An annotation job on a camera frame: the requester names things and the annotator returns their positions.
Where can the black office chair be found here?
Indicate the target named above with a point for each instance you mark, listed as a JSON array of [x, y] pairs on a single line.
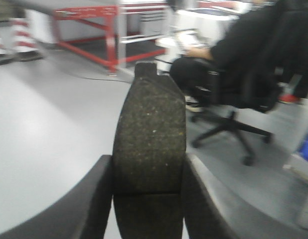
[[259, 91]]

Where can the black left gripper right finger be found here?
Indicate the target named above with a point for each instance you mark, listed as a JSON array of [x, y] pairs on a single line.
[[214, 211]]

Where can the red white traffic cone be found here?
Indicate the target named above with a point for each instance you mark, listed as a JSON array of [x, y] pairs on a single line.
[[23, 44]]

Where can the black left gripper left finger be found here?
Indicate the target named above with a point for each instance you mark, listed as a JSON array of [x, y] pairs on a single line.
[[82, 213]]

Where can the red metal table frame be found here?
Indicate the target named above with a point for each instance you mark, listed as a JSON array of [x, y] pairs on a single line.
[[111, 33]]

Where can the dark brake pad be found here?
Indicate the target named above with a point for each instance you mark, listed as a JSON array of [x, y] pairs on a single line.
[[148, 156]]

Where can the seated person in black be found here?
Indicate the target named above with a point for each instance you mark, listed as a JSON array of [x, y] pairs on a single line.
[[233, 53]]

